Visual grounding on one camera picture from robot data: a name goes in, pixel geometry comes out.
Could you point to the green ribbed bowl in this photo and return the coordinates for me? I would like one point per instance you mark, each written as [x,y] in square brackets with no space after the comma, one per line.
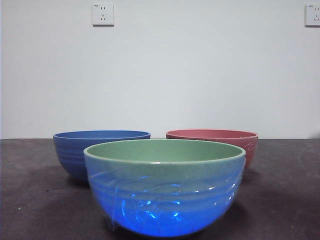
[165,190]

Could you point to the red ribbed bowl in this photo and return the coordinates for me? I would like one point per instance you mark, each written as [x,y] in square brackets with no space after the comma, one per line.
[251,150]

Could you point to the white wall socket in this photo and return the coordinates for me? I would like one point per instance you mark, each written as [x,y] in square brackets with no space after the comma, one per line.
[313,16]
[103,14]

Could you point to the blue ribbed bowl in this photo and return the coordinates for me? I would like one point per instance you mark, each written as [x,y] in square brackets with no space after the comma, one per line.
[69,155]

